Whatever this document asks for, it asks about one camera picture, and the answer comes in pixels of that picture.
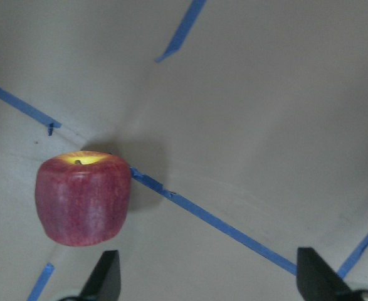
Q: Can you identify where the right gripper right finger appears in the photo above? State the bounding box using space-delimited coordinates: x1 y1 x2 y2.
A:
297 247 352 301

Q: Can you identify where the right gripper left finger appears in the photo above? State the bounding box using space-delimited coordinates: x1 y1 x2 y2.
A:
79 250 121 301

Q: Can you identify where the red apple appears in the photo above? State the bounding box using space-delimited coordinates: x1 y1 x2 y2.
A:
34 151 131 246

